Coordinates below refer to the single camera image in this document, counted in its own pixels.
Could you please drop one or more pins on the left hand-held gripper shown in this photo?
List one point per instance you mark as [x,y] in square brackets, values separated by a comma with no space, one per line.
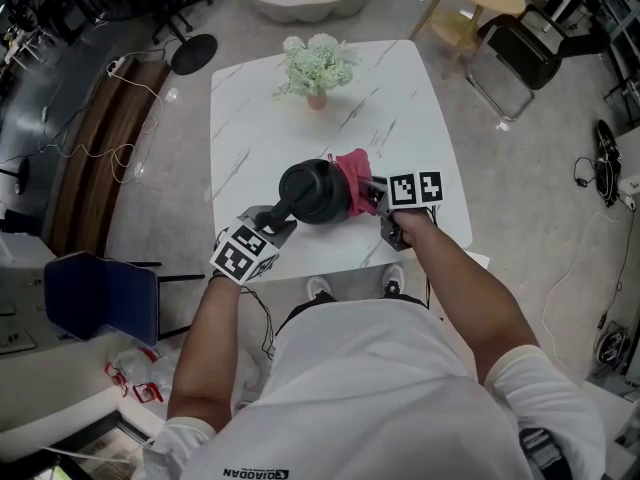
[240,258]

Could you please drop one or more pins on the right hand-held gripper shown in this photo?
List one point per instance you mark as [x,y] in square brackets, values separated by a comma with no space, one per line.
[415,190]

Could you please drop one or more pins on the pink cloth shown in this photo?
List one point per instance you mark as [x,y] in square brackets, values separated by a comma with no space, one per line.
[357,168]

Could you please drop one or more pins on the black pot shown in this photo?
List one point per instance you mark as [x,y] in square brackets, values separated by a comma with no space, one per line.
[310,188]

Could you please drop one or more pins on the person's left forearm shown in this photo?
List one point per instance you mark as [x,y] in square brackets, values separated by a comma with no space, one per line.
[210,358]

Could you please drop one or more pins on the person's right forearm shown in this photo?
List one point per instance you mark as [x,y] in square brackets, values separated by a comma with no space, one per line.
[465,293]

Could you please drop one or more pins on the person's right hand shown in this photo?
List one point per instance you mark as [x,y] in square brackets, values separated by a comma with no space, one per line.
[416,225]

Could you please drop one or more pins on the person's left white shoe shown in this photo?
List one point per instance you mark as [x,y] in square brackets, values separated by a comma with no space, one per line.
[317,288]

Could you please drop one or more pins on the person's white shoe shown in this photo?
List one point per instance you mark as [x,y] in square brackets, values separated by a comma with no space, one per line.
[317,288]
[393,278]

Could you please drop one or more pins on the person's right white shoe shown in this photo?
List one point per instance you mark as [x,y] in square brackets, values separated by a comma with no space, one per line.
[393,278]

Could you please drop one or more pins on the person's black trousers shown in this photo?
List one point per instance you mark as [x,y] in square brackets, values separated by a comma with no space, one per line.
[322,296]

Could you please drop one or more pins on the pink vase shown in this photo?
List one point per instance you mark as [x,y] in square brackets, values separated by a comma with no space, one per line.
[316,102]

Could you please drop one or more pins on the pale artificial flower bouquet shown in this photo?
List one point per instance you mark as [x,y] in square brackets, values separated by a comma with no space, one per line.
[315,65]

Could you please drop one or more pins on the blue chair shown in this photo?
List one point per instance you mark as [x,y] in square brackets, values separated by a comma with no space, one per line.
[100,293]

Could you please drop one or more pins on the pile of red-lidded plastic containers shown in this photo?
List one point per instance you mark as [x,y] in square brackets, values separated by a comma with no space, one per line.
[135,378]

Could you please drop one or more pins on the brown wooden platform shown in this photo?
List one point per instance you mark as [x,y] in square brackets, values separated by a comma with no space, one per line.
[95,168]

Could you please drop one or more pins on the person's white shirt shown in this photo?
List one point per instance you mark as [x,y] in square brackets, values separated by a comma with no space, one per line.
[360,393]

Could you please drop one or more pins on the black cantilever office chair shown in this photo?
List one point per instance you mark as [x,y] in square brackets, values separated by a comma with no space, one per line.
[525,53]

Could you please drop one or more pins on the black standing fan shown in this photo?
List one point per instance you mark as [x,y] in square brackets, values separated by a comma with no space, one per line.
[195,54]

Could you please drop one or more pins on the white counter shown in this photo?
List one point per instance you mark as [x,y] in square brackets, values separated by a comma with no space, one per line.
[20,268]

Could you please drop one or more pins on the white power strip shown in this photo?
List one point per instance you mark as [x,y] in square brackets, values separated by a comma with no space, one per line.
[630,190]
[116,66]

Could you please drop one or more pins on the black round stand base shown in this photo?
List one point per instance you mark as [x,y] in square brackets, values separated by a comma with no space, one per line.
[21,175]

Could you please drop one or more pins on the black framed window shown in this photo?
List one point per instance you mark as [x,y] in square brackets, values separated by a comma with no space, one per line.
[100,448]

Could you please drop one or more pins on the black swivel chair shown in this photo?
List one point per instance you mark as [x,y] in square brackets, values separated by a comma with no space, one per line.
[175,3]

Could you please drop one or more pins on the black waist pack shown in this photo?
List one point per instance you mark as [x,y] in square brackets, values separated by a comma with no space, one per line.
[539,450]

